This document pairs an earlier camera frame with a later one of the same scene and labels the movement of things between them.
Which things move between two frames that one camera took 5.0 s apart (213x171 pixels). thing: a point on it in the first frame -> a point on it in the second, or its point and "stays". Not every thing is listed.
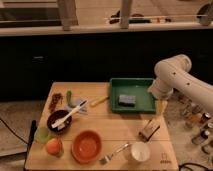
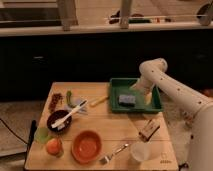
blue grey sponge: [126, 100] stays
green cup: [42, 135] stays
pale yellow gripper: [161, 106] -> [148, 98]
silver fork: [106, 158] stays
